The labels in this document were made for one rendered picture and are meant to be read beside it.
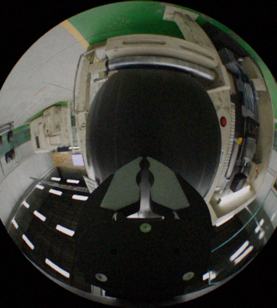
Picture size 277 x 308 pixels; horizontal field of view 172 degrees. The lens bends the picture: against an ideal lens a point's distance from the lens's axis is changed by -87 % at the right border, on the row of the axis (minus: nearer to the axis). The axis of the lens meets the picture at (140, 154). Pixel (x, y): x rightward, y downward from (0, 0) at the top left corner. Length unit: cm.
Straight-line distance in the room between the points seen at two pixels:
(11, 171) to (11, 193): 199
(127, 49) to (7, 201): 1166
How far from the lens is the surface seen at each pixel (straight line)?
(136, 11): 115
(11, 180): 1139
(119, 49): 32
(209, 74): 37
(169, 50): 33
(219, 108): 45
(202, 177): 19
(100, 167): 17
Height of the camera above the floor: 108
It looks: 21 degrees up
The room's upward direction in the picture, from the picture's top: 179 degrees clockwise
